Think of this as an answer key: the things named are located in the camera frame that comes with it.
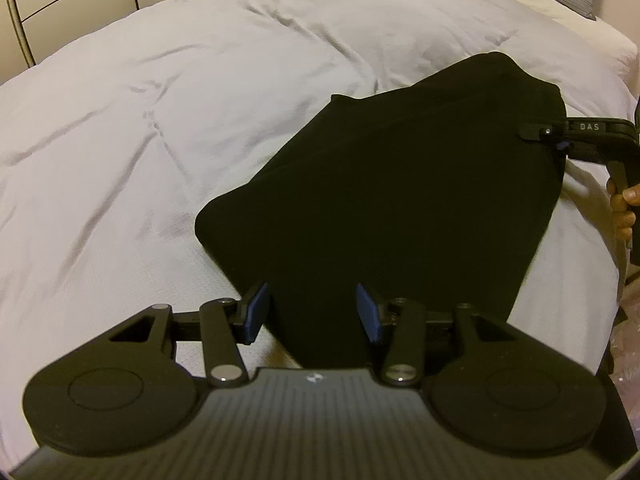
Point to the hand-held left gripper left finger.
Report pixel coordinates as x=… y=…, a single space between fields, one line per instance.
x=257 y=312

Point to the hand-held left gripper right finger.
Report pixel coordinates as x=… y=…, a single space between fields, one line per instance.
x=367 y=316

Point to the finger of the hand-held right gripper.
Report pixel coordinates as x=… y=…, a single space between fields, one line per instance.
x=580 y=152
x=540 y=132

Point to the black garment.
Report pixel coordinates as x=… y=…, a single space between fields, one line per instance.
x=400 y=200

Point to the person's right hand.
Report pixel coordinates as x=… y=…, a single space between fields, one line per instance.
x=622 y=212

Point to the white pillow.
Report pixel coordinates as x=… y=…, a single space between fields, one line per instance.
x=575 y=40

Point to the white duvet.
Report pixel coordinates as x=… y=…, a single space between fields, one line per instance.
x=150 y=135

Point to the pink patterned curtain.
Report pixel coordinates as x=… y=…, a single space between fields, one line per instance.
x=627 y=355

